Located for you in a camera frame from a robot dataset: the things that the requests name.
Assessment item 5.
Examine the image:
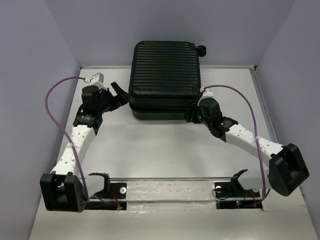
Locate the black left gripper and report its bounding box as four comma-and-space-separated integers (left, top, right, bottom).
96, 82, 131, 114

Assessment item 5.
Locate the black ribbed hard suitcase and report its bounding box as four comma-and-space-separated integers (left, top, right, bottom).
128, 40, 207, 121

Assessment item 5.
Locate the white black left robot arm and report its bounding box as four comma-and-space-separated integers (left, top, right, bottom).
40, 80, 129, 213

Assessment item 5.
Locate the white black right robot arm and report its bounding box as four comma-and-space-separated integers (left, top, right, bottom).
185, 97, 310, 197

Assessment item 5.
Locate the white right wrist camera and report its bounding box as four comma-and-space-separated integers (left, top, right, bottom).
201, 88, 214, 99

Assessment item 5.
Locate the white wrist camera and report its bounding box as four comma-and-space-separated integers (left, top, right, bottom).
84, 72, 106, 90
201, 88, 214, 99

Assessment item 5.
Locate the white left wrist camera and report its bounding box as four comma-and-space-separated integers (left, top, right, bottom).
84, 72, 106, 90

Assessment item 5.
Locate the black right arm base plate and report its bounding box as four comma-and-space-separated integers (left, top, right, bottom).
212, 181, 263, 210

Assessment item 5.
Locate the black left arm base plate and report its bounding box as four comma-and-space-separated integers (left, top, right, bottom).
84, 181, 128, 211

